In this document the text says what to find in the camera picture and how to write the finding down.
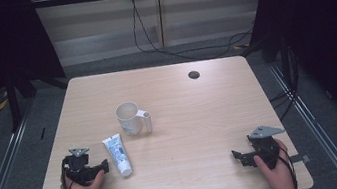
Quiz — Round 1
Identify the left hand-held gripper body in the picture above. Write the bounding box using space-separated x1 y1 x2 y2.
60 144 103 189

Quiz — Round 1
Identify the person's right hand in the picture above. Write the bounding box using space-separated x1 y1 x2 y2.
250 136 298 189

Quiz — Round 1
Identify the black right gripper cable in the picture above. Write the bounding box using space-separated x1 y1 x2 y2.
272 136 300 189

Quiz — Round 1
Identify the yellow floor tape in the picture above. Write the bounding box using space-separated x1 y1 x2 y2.
0 97 11 113

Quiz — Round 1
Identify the grey tape strip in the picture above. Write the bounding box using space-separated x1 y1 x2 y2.
289 151 311 165

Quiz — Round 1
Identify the black floor cable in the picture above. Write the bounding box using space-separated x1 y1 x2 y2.
127 0 257 71

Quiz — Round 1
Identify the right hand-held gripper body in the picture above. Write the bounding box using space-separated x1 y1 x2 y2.
244 121 292 174

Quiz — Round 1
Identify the black cable bundle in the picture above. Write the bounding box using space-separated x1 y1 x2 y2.
261 44 307 123

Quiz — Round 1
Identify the black metal stand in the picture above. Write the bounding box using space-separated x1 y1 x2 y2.
2 72 43 134

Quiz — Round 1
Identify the white toothpaste tube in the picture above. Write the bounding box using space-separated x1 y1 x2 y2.
101 131 135 180

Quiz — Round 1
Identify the dark round table grommet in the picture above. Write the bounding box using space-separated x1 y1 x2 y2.
186 69 202 81

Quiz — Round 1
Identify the white cup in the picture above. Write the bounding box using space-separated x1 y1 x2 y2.
113 97 155 139

